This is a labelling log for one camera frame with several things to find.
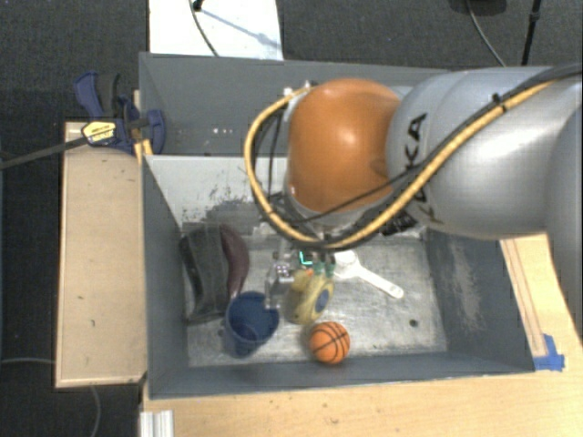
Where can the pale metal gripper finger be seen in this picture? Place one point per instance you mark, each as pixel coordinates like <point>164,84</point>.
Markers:
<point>282,271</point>

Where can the yellow toy with blue spot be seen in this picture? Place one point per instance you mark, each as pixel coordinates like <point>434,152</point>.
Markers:
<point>309,303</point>

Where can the red-brown flat block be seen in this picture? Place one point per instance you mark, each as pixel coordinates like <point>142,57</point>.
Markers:
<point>238,262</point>

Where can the blue cup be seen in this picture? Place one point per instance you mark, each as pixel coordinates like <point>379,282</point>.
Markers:
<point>251,323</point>

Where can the white plastic scoop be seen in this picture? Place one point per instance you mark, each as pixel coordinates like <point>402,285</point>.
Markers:
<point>364,273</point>

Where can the orange basketball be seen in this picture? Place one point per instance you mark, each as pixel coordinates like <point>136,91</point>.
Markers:
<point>329,342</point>

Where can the grey metal bin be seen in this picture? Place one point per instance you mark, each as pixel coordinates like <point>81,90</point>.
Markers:
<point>391,317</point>

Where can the pale wood board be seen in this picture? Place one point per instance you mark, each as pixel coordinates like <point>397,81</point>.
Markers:
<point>102,267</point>

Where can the black cylinder on white bracket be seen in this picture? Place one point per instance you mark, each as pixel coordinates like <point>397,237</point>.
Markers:
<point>395,226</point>

